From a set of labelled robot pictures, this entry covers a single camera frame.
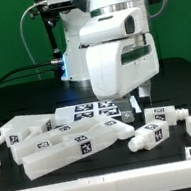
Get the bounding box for black camera stand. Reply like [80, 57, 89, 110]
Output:
[26, 0, 88, 84]

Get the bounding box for long chair side piece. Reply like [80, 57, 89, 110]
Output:
[10, 115, 118, 165]
[23, 120, 135, 180]

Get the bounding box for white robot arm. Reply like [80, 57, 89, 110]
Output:
[47, 0, 168, 123]

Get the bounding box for front long chair side piece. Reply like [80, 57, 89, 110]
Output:
[23, 120, 135, 180]

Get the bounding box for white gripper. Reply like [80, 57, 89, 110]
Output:
[79, 7, 159, 124]

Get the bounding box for flat white tagged base plate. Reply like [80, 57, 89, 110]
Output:
[53, 93, 142, 129]

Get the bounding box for grey cable on stand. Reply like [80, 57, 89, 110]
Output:
[15, 0, 62, 83]

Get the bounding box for rear long chair side piece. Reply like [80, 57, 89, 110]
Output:
[10, 115, 118, 165]

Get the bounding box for white chair seat block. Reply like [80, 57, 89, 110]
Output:
[0, 113, 56, 147]

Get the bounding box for black cables on table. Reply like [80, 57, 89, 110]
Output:
[0, 57, 68, 93]

